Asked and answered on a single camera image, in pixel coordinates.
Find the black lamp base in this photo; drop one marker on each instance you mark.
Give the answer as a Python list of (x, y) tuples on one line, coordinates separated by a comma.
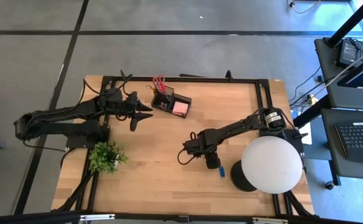
[(237, 177)]

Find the grey desk top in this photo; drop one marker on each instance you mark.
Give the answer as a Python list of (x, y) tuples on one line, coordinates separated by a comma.
[(327, 77)]

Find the white paper sheet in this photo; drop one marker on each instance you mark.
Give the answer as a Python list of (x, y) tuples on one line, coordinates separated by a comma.
[(307, 137)]

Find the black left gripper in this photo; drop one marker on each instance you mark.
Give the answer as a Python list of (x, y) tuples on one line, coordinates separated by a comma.
[(119, 105)]

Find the black caster wheel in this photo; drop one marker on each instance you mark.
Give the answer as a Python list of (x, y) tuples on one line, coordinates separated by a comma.
[(329, 185)]

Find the pink sticky note pad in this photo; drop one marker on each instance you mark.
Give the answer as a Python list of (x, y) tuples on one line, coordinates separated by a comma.
[(180, 108)]

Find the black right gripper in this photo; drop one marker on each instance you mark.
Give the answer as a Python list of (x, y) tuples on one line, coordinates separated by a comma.
[(204, 144)]

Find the grey keyboard tray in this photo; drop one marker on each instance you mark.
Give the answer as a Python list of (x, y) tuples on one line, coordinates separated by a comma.
[(346, 172)]

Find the black diagonal beam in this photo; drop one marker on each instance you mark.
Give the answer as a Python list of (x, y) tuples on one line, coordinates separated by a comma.
[(312, 112)]

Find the black aluminium table frame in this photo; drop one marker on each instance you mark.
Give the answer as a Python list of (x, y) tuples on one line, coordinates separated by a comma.
[(91, 194)]

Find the silver metal bracket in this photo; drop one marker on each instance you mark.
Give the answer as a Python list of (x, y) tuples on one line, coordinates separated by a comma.
[(270, 221), (97, 217)]

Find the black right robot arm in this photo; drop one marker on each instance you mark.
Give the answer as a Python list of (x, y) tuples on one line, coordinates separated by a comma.
[(246, 124)]

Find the black vertical post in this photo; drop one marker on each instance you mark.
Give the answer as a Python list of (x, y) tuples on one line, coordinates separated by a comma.
[(352, 21)]

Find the blue rectangular eraser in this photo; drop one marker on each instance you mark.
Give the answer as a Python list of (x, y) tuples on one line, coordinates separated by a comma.
[(222, 171)]

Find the green potted plant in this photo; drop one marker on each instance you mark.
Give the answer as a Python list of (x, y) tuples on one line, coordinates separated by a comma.
[(106, 157)]

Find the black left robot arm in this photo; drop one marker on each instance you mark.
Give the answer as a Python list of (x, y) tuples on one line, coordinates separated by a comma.
[(59, 113)]

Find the black camera rig rail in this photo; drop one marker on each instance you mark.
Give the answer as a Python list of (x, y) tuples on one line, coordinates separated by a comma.
[(28, 219)]

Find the black mesh desk organizer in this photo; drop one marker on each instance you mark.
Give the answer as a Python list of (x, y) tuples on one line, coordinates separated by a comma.
[(168, 93)]

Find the yellow power strip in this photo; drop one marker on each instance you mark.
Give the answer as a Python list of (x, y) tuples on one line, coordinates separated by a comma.
[(312, 99)]

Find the black power adapter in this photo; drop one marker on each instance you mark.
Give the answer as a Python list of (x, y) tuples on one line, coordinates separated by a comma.
[(347, 54)]

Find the black keyboard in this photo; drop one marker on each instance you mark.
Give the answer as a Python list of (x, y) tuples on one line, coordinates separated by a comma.
[(360, 140)]

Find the white globe lamp shade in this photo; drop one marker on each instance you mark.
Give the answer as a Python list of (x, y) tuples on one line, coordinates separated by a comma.
[(271, 165)]

